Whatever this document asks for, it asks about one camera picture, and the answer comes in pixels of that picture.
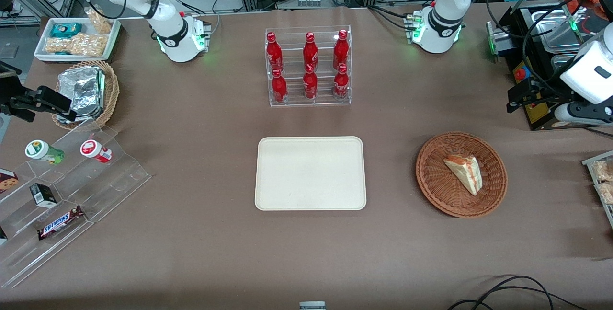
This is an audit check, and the steel food pan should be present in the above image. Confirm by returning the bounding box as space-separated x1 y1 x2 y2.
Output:
531 8 586 53

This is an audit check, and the small black box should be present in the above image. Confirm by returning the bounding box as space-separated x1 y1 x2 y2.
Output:
29 183 57 207

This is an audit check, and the white wire snack rack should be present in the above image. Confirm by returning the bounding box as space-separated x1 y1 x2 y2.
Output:
581 150 613 230

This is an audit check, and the cookie box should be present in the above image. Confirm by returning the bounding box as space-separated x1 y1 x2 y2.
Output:
0 168 19 194

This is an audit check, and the red cola bottle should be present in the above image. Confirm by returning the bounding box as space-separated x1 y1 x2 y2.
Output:
333 30 349 71
303 32 319 72
333 63 350 100
266 32 284 73
272 69 288 104
303 64 318 100

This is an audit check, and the silver foil container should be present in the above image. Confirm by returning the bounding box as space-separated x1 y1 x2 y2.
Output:
57 67 106 123

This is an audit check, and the clear acrylic stepped stand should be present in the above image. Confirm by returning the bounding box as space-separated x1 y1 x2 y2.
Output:
0 125 152 289

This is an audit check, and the Snickers chocolate bar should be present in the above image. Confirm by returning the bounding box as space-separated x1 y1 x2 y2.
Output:
38 206 86 241

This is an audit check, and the green lid cup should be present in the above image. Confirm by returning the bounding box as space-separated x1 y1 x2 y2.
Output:
25 139 65 165

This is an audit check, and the red lid cup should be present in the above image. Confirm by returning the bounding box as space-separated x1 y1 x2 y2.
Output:
79 139 113 163

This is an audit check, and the teal snack packet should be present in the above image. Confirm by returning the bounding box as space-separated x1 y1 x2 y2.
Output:
51 23 83 38

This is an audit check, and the triangle sandwich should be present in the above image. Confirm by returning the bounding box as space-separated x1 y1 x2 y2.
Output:
443 155 483 196

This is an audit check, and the clear bag of nuts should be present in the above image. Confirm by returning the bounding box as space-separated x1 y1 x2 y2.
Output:
85 7 114 34
45 34 107 57

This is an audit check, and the grey device with green light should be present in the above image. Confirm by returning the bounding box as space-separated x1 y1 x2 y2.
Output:
486 21 511 63

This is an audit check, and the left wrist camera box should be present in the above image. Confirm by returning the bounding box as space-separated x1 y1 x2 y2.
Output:
508 79 545 103

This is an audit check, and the cream rectangular serving tray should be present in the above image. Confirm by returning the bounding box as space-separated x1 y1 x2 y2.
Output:
254 136 367 211

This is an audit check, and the light wicker basket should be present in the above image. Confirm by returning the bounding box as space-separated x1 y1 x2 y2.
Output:
51 60 120 132

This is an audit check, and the clear acrylic bottle rack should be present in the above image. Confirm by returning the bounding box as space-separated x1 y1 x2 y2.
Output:
264 25 352 107

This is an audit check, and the black cable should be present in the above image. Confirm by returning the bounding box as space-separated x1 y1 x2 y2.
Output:
447 275 590 310

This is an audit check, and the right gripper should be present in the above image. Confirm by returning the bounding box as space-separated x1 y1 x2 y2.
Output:
0 91 37 123

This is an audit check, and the white rectangular snack tray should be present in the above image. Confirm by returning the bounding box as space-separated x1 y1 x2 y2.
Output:
34 17 122 64

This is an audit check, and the round brown wicker basket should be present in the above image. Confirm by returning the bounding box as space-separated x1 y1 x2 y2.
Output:
415 131 508 218

